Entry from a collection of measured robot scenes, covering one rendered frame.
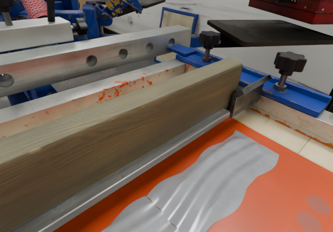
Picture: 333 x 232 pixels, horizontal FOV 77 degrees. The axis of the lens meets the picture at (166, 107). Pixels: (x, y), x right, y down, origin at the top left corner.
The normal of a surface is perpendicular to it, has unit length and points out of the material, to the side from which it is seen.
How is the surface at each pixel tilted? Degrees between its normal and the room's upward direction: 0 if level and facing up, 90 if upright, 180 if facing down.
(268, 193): 0
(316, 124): 90
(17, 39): 90
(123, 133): 90
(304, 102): 0
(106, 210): 0
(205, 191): 34
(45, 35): 90
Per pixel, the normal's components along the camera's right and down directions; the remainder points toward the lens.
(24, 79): 0.66, 0.44
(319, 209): 0.04, -0.83
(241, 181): 0.42, -0.41
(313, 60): -0.75, 0.34
